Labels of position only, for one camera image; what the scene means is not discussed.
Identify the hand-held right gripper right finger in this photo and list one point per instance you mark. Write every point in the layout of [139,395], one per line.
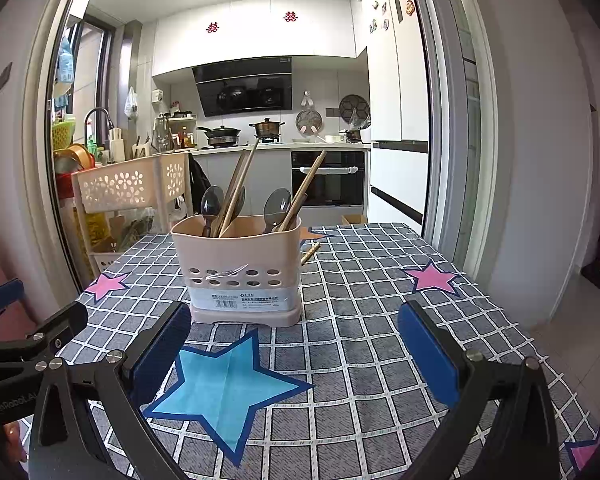
[427,355]

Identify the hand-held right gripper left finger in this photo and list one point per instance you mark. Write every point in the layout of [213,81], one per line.
[162,355]

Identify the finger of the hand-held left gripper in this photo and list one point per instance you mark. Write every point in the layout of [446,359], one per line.
[65,322]
[2,296]

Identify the pink plastic utensil holder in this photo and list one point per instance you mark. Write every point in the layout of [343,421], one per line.
[230,250]

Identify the person's left hand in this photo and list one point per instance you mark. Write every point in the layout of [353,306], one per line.
[14,440]

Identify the grey checked star tablecloth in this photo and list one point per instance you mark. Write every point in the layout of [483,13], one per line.
[355,310]

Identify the beige flower-cutout storage cart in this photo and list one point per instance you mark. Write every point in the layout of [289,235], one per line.
[115,185]

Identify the cardboard box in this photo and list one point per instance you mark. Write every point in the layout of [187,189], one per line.
[354,219]

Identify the orange plastic basin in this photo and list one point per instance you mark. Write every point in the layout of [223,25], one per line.
[77,156]

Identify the yellow plastic basket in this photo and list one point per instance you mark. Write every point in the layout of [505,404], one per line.
[62,132]

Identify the hanging black cloth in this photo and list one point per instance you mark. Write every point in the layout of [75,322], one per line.
[199,177]

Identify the black built-in oven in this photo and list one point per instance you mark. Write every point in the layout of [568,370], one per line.
[340,185]

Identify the kitchen faucet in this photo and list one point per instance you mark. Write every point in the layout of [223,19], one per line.
[97,110]

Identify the grey kitchen base cabinet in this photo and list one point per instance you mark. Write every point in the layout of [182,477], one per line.
[270,170]

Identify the hanging white plastic bag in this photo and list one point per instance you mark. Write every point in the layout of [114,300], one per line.
[131,105]

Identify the black wok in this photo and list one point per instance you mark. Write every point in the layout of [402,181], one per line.
[222,135]

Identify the brass cooking pot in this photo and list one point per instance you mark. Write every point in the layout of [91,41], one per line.
[267,129]

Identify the large round steamer rack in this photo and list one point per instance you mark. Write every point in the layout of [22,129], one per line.
[354,107]

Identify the small round steamer rack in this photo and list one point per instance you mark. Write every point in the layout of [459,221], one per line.
[308,120]

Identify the white refrigerator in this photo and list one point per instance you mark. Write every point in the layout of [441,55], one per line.
[395,85]

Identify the black range hood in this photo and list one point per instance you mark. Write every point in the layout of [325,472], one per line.
[245,92]

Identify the white upper kitchen cabinets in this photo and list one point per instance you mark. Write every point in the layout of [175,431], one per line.
[260,45]

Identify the red paper-cut cabinet sticker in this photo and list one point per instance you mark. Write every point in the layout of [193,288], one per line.
[212,27]
[290,16]

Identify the group of fridge magnets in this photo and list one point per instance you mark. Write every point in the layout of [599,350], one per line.
[409,7]

